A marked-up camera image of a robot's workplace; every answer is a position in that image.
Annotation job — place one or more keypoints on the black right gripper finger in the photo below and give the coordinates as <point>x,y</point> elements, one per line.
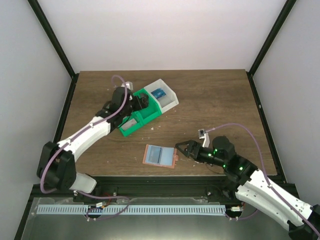
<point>186,149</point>
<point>189,144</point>

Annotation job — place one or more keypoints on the black right frame post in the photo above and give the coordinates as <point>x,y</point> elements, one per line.
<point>276,27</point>

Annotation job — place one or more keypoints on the green middle plastic bin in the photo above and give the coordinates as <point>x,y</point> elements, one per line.
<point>150,113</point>

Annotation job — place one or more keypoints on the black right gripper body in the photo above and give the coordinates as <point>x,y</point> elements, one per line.
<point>199,155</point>

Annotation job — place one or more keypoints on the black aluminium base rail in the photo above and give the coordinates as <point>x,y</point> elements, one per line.
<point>207,187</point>

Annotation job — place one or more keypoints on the white plastic bin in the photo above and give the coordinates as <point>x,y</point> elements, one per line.
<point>167,102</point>

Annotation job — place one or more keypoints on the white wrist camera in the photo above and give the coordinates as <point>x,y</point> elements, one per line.
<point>129,85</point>
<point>204,135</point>

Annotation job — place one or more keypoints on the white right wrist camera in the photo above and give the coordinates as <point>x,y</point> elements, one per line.
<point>204,135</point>

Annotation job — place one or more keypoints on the blue card stack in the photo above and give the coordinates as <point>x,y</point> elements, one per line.
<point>158,93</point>

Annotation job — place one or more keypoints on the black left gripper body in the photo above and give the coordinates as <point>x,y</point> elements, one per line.
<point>138,106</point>

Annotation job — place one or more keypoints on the green front plastic bin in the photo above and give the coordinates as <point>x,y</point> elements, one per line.
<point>138,118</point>

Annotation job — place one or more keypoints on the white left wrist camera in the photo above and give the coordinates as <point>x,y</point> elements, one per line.
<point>129,85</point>

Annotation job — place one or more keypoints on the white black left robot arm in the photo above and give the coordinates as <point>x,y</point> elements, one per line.
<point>57,166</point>

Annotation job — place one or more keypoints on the black frame post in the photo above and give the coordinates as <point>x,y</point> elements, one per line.
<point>276,27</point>
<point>44,22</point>

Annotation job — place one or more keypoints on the white red credit card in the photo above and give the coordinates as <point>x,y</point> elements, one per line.
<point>129,124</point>

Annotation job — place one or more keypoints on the light blue slotted cable duct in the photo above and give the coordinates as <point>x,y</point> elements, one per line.
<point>68,209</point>

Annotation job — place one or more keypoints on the green plastic bin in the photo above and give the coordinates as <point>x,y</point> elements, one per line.
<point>150,113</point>
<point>138,118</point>

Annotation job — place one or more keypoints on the black left frame post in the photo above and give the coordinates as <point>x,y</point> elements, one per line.
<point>44,22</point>

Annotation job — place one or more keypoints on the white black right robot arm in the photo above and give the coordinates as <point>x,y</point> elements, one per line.
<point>248,183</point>

